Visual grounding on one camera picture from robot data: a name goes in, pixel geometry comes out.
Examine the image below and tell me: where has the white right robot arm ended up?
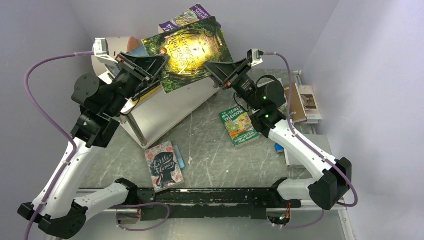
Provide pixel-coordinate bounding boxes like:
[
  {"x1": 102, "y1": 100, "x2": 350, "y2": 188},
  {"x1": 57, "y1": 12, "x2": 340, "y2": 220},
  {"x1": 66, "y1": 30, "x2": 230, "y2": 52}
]
[{"x1": 203, "y1": 59, "x2": 352, "y2": 211}]

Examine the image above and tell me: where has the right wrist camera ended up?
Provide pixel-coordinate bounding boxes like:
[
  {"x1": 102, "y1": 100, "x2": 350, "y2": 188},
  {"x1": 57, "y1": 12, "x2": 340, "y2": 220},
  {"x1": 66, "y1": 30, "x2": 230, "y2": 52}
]
[{"x1": 247, "y1": 49, "x2": 265, "y2": 67}]

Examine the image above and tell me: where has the purple treehouse book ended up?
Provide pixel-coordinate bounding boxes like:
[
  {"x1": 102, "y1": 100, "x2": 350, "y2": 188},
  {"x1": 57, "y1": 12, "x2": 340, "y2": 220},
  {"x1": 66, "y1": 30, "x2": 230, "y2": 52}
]
[{"x1": 157, "y1": 3, "x2": 212, "y2": 34}]

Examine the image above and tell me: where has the blue round tape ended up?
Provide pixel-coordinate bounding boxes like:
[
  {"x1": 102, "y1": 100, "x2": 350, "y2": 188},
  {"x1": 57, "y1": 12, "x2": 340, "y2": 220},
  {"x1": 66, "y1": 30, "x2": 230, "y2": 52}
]
[{"x1": 274, "y1": 143, "x2": 285, "y2": 154}]

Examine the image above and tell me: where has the floral Little Women book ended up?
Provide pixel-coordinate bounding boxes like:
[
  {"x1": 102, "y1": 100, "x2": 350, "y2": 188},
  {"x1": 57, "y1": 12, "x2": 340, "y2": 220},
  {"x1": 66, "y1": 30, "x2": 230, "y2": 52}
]
[{"x1": 145, "y1": 141, "x2": 185, "y2": 193}]

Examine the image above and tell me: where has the white magazine with photo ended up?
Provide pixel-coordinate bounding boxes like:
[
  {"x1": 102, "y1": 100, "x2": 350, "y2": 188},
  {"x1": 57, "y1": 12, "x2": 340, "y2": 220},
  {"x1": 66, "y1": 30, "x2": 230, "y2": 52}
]
[{"x1": 298, "y1": 85, "x2": 323, "y2": 124}]

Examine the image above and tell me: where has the grey laptop box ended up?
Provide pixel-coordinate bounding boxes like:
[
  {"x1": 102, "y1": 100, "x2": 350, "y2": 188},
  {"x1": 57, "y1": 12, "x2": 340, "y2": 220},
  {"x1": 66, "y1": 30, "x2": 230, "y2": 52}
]
[{"x1": 284, "y1": 134, "x2": 332, "y2": 168}]

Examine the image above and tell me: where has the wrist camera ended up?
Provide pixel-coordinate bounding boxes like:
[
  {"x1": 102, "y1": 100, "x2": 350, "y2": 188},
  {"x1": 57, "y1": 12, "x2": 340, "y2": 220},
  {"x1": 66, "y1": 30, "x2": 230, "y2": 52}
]
[
  {"x1": 93, "y1": 38, "x2": 118, "y2": 66},
  {"x1": 247, "y1": 49, "x2": 265, "y2": 67}
]

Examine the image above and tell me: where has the dark green garden book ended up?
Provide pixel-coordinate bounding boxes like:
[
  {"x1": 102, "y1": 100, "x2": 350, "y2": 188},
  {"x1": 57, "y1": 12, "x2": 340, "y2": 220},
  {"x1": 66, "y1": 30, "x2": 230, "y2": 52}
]
[{"x1": 141, "y1": 16, "x2": 233, "y2": 94}]

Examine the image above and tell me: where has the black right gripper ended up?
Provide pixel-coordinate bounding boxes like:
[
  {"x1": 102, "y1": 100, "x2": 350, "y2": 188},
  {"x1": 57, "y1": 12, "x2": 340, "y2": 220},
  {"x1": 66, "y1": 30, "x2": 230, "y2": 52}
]
[{"x1": 201, "y1": 58, "x2": 262, "y2": 112}]

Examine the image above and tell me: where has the white two-tier shelf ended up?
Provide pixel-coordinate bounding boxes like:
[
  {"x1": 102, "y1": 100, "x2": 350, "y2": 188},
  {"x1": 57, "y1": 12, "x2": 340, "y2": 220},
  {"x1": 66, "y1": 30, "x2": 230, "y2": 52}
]
[{"x1": 99, "y1": 65, "x2": 218, "y2": 149}]

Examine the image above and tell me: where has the white palm leaf book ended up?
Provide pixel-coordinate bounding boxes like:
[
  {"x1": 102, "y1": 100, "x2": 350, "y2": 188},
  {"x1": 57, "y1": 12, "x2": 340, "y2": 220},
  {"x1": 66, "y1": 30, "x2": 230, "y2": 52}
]
[{"x1": 278, "y1": 93, "x2": 289, "y2": 120}]

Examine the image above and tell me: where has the white tape roll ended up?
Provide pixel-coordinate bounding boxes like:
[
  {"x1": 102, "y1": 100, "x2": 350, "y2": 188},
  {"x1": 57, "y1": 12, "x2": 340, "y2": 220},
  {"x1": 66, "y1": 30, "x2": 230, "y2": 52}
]
[{"x1": 91, "y1": 36, "x2": 141, "y2": 76}]

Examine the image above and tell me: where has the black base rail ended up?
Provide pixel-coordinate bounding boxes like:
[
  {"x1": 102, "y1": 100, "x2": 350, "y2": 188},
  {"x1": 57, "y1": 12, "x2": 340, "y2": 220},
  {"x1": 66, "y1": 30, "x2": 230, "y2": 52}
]
[{"x1": 124, "y1": 187, "x2": 301, "y2": 221}]

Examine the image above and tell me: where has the brown cover book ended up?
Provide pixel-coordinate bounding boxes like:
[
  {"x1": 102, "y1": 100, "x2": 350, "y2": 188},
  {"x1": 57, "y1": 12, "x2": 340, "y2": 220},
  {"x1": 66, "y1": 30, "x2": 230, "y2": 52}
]
[{"x1": 289, "y1": 83, "x2": 307, "y2": 124}]

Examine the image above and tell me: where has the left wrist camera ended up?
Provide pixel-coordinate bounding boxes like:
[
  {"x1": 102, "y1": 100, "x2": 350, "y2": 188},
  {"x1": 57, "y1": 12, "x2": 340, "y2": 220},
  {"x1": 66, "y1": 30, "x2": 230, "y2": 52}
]
[{"x1": 93, "y1": 38, "x2": 118, "y2": 66}]

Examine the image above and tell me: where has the yellow Little Prince book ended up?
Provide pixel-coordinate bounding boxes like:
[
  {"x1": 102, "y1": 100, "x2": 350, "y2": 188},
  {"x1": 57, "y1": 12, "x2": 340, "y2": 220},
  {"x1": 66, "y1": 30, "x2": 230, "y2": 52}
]
[{"x1": 131, "y1": 81, "x2": 162, "y2": 103}]

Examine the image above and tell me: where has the green 104-storey treehouse book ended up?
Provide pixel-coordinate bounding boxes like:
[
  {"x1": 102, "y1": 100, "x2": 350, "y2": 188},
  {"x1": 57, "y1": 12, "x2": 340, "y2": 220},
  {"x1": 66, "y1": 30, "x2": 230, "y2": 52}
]
[{"x1": 219, "y1": 106, "x2": 260, "y2": 149}]

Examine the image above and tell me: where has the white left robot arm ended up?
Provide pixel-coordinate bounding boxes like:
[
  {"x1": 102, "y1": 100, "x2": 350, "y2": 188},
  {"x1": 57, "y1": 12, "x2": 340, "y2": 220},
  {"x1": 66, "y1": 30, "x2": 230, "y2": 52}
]
[{"x1": 18, "y1": 53, "x2": 169, "y2": 240}]

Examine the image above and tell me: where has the light blue glue stick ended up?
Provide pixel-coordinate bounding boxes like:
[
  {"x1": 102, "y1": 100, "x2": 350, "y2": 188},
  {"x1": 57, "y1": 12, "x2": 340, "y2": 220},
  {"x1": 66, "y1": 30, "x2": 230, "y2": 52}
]
[{"x1": 173, "y1": 145, "x2": 186, "y2": 170}]

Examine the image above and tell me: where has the blue Nineteen Eighty-Four book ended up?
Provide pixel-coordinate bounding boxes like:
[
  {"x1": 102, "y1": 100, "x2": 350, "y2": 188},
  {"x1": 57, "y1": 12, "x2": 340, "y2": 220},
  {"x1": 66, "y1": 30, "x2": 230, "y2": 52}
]
[{"x1": 107, "y1": 46, "x2": 149, "y2": 78}]

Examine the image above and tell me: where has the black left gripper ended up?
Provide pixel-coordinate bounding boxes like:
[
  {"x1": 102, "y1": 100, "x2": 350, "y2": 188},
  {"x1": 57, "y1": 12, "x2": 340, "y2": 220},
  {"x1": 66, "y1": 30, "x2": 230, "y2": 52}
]
[{"x1": 105, "y1": 51, "x2": 171, "y2": 116}]

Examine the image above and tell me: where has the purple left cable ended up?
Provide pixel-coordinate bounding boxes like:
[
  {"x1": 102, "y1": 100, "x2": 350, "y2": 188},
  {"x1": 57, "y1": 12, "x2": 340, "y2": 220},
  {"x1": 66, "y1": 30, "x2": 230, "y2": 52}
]
[{"x1": 23, "y1": 51, "x2": 171, "y2": 240}]

